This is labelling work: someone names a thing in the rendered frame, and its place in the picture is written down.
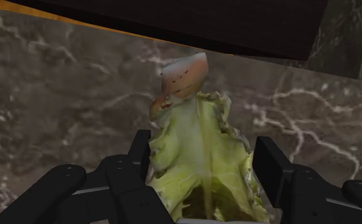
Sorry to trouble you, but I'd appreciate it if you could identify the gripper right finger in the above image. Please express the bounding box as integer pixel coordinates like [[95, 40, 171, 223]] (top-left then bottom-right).
[[252, 136, 362, 224]]

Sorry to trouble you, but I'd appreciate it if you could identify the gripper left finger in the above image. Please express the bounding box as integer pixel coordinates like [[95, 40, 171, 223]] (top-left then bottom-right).
[[0, 129, 175, 224]]

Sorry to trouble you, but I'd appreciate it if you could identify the green lettuce leaf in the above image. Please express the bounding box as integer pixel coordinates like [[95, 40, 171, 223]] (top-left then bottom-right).
[[148, 52, 270, 223]]

